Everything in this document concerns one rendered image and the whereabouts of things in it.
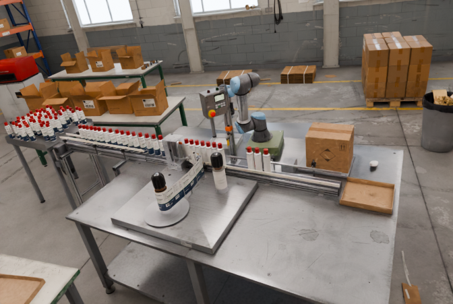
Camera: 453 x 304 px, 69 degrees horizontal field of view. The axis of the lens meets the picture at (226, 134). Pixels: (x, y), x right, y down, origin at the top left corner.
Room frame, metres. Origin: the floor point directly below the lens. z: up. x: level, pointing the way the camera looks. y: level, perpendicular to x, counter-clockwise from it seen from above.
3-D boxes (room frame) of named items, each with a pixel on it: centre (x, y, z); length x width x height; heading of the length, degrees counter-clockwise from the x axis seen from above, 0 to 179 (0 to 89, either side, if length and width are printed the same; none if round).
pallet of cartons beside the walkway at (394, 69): (5.11, -2.82, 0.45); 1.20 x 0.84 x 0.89; 160
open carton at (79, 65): (6.78, 2.78, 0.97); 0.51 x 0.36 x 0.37; 162
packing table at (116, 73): (6.60, 2.19, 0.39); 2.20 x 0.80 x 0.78; 68
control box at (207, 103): (2.32, 0.06, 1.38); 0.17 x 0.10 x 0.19; 114
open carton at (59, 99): (4.35, 2.10, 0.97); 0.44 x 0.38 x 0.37; 163
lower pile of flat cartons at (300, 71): (6.49, -1.64, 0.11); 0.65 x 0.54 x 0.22; 66
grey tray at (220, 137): (2.68, 0.02, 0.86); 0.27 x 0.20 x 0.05; 68
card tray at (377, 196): (1.68, -0.84, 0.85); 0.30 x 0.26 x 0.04; 59
